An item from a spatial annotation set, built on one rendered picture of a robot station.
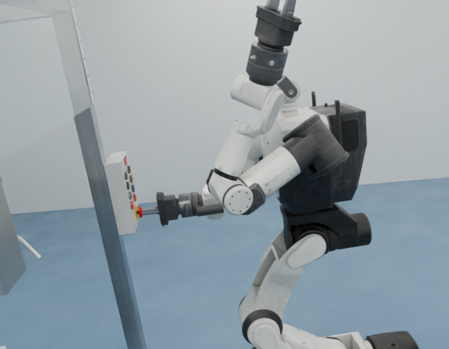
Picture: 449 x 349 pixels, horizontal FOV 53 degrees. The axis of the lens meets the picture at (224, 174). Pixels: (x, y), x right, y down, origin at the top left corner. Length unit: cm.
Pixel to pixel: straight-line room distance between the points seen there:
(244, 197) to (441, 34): 349
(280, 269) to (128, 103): 325
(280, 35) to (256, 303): 93
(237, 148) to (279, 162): 13
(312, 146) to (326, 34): 308
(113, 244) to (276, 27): 96
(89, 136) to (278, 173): 67
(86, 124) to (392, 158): 341
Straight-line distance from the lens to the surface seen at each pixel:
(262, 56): 105
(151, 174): 462
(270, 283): 157
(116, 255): 165
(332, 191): 143
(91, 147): 153
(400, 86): 436
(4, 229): 97
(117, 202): 157
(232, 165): 110
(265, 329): 160
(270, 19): 105
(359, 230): 157
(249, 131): 108
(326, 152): 120
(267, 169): 116
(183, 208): 160
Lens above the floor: 149
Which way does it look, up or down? 17 degrees down
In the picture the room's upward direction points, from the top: 8 degrees counter-clockwise
